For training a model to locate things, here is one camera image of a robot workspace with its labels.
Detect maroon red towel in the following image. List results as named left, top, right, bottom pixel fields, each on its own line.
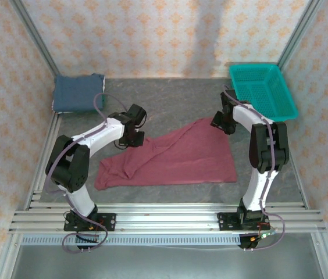
left=94, top=117, right=238, bottom=191

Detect teal plastic basket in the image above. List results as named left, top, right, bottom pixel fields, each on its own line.
left=229, top=63, right=299, bottom=122

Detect folded blue t-shirt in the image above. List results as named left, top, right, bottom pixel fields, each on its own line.
left=52, top=74, right=106, bottom=114

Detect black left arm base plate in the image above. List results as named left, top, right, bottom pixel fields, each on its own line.
left=63, top=213, right=117, bottom=233

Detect aluminium cross rail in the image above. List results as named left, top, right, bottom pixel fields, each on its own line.
left=8, top=203, right=327, bottom=234

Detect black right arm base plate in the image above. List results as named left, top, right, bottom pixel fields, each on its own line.
left=216, top=212, right=269, bottom=232

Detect left base wire bundle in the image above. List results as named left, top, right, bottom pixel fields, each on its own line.
left=85, top=222, right=106, bottom=242

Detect base wire bundle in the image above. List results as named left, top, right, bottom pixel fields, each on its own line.
left=85, top=222, right=106, bottom=242
left=249, top=222, right=278, bottom=244

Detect grey slotted cable duct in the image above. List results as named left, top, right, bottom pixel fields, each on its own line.
left=21, top=234, right=242, bottom=246

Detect aluminium frame post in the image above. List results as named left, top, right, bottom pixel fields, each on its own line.
left=277, top=0, right=326, bottom=69
left=8, top=0, right=62, bottom=78

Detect right base wire bundle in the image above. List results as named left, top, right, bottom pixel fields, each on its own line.
left=249, top=222, right=278, bottom=244

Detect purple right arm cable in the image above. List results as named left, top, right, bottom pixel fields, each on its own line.
left=221, top=84, right=286, bottom=251

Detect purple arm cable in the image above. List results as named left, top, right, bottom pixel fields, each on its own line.
left=44, top=92, right=126, bottom=253
left=221, top=84, right=286, bottom=251

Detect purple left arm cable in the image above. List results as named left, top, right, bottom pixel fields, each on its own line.
left=44, top=92, right=126, bottom=253

